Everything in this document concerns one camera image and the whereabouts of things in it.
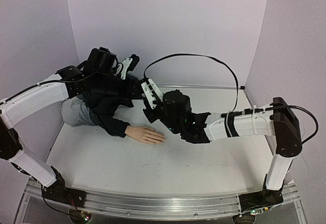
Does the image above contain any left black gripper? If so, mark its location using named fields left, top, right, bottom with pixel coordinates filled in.
left=95, top=73, right=145, bottom=101

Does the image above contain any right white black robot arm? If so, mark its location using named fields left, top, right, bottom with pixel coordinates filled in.
left=143, top=85, right=303, bottom=191

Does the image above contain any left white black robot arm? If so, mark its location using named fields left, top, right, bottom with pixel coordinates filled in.
left=1, top=47, right=140, bottom=202

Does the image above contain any black grey jacket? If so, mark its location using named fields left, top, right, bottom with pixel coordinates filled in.
left=61, top=91, right=146, bottom=141

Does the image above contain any mannequin hand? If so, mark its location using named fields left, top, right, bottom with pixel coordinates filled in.
left=125, top=126, right=166, bottom=145

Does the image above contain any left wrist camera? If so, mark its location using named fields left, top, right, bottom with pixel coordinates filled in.
left=119, top=54, right=140, bottom=79

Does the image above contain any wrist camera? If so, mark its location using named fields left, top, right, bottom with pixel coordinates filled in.
left=141, top=78, right=164, bottom=109
left=119, top=54, right=140, bottom=79

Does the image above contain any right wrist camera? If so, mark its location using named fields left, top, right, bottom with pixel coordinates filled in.
left=141, top=78, right=164, bottom=109

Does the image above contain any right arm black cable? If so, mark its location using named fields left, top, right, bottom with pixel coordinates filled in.
left=143, top=53, right=240, bottom=114

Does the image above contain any aluminium front rail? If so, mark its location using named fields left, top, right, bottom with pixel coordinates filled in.
left=27, top=180, right=301, bottom=220

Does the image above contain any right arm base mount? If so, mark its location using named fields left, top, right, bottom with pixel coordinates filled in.
left=239, top=185, right=283, bottom=212

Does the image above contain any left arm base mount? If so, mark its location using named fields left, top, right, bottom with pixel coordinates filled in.
left=42, top=166, right=87, bottom=207

